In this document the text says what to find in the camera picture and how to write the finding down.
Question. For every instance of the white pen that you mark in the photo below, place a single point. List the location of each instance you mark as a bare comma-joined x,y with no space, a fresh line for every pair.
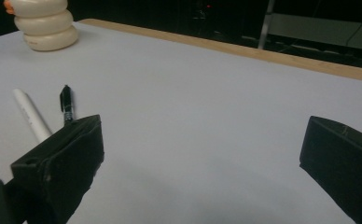
30,113

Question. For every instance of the cream ringed pen holder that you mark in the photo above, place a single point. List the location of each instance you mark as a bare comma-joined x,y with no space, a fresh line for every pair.
45,28

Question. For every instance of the white metal stand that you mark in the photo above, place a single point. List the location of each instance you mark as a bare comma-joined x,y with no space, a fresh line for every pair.
309,31

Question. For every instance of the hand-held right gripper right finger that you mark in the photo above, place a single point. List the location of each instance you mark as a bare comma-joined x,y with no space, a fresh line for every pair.
347,161

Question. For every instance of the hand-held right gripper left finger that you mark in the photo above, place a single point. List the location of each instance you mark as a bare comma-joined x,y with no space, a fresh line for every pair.
61,161

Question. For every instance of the black pen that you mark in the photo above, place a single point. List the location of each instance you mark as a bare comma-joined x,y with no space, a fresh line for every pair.
66,102

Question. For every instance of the dark equipment with red light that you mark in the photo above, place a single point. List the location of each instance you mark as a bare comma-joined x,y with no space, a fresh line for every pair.
205,12

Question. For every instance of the white table sheet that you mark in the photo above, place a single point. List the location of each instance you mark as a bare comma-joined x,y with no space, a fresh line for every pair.
185,109

